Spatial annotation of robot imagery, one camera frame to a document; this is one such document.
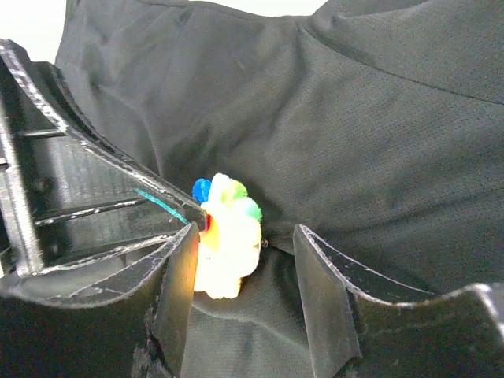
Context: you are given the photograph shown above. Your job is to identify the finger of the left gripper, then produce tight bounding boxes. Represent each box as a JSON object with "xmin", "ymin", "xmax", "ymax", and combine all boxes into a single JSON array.
[{"xmin": 1, "ymin": 39, "xmax": 207, "ymax": 276}]

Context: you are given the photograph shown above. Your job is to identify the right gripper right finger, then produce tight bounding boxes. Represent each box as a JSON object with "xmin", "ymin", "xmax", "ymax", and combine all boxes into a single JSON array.
[{"xmin": 293, "ymin": 224, "xmax": 503, "ymax": 377}]

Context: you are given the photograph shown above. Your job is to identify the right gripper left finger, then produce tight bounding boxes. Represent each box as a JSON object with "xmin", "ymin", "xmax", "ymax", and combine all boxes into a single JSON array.
[{"xmin": 1, "ymin": 224, "xmax": 199, "ymax": 377}]

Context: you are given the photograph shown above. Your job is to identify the black polo shirt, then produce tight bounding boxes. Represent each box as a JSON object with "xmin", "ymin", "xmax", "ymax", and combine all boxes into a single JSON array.
[{"xmin": 56, "ymin": 1, "xmax": 503, "ymax": 377}]

